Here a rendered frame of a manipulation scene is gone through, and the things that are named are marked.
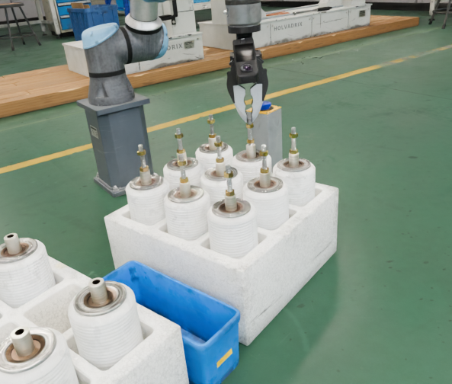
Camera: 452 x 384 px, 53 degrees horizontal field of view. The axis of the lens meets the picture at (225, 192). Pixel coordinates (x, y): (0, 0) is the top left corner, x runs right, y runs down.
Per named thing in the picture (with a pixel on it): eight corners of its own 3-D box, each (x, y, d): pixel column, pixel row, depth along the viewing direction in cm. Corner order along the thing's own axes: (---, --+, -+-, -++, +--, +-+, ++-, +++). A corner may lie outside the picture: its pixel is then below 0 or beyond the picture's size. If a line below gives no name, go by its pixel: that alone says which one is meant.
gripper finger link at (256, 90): (263, 114, 111) (260, 76, 107) (264, 122, 106) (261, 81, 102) (250, 116, 111) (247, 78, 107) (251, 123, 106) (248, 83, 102)
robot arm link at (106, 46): (82, 69, 149) (73, 26, 143) (122, 62, 155) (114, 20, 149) (94, 75, 140) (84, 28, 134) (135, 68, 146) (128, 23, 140)
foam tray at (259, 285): (117, 280, 112) (103, 216, 104) (217, 213, 138) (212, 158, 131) (248, 347, 89) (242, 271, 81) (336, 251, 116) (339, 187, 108)
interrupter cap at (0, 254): (-16, 256, 80) (-18, 252, 79) (24, 236, 85) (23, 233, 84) (6, 270, 75) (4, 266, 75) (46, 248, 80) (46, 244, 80)
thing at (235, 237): (267, 277, 97) (264, 202, 89) (246, 304, 90) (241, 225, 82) (229, 266, 102) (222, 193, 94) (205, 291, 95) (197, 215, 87)
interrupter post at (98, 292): (88, 302, 66) (84, 283, 65) (102, 292, 68) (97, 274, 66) (99, 308, 65) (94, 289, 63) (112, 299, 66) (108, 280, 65)
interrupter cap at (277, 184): (251, 177, 100) (251, 174, 100) (286, 179, 98) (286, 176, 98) (243, 193, 94) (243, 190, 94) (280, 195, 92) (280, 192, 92)
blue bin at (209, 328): (101, 331, 96) (90, 285, 91) (141, 302, 104) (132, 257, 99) (209, 401, 79) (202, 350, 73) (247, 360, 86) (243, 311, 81)
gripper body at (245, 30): (262, 75, 109) (260, 20, 103) (264, 83, 101) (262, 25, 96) (230, 77, 109) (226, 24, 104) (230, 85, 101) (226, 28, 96)
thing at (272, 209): (251, 243, 109) (248, 174, 101) (292, 247, 107) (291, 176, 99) (242, 267, 101) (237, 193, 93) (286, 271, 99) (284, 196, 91)
